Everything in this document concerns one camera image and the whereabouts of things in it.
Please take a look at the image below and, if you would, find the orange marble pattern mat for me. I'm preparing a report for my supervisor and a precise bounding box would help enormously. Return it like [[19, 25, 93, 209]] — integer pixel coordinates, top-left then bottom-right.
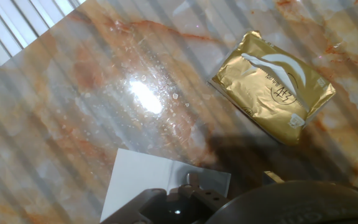
[[0, 0, 358, 224]]

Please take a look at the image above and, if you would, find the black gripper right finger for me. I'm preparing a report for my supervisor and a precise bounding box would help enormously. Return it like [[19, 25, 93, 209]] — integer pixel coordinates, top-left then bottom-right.
[[262, 170, 286, 185]]

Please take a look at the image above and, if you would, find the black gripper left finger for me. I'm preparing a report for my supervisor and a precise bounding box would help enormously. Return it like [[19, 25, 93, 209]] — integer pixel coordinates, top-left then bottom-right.
[[99, 172, 231, 224]]

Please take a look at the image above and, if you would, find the gold foil tissue pack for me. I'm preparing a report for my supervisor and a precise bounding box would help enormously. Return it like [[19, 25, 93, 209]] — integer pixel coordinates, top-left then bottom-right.
[[208, 30, 337, 146]]

